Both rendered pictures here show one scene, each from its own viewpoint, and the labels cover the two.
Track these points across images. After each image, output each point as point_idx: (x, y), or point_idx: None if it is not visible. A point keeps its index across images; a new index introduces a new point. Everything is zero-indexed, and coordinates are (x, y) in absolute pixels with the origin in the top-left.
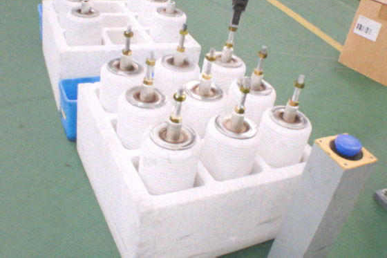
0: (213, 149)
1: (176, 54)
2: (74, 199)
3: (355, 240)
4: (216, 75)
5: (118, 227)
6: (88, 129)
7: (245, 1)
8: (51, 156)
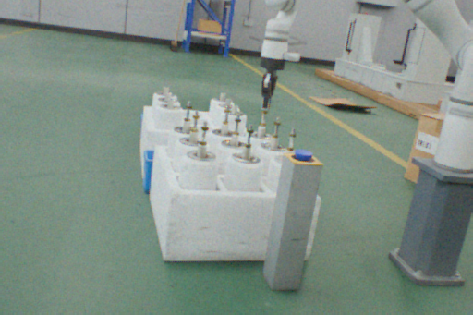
0: (228, 171)
1: (222, 126)
2: (138, 220)
3: (355, 274)
4: (251, 143)
5: (162, 225)
6: (156, 171)
7: (268, 88)
8: (129, 199)
